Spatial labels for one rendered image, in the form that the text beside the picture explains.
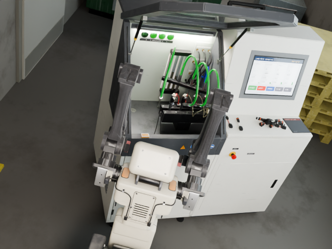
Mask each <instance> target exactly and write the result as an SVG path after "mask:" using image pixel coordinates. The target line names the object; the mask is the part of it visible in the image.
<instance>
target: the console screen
mask: <svg viewBox="0 0 332 249"><path fill-rule="evenodd" d="M308 58H309V55H303V54H292V53H280V52H269V51H259V50H252V51H251V54H250V58H249V62H248V66H247V69H246V73H245V77H244V80H243V84H242V88H241V91H240V95H239V98H252V99H277V100H294V99H295V96H296V93H297V90H298V87H299V84H300V81H301V79H302V76H303V73H304V70H305V67H306V64H307V61H308Z"/></svg>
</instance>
